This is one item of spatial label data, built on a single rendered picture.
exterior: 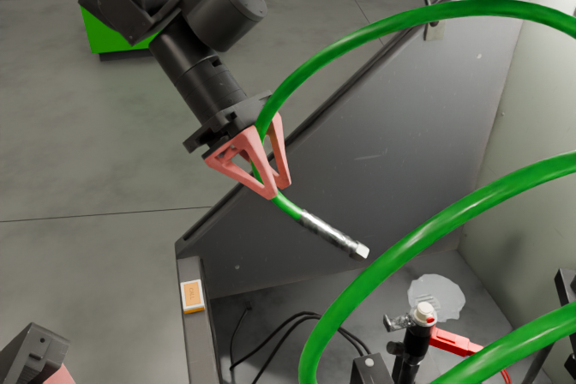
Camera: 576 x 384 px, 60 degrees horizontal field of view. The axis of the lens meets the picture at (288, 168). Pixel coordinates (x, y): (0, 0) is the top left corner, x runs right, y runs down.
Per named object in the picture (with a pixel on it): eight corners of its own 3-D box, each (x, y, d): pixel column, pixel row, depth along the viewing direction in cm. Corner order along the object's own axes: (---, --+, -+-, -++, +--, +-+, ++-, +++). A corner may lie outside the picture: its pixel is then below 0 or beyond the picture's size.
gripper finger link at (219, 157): (316, 166, 55) (267, 95, 55) (285, 191, 49) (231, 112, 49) (274, 193, 59) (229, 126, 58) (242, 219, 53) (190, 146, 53)
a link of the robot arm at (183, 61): (165, 40, 57) (133, 45, 52) (205, 2, 54) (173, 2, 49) (201, 91, 57) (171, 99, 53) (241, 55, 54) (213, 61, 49)
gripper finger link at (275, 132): (317, 165, 55) (268, 94, 55) (286, 190, 49) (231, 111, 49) (275, 192, 59) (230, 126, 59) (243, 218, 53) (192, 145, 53)
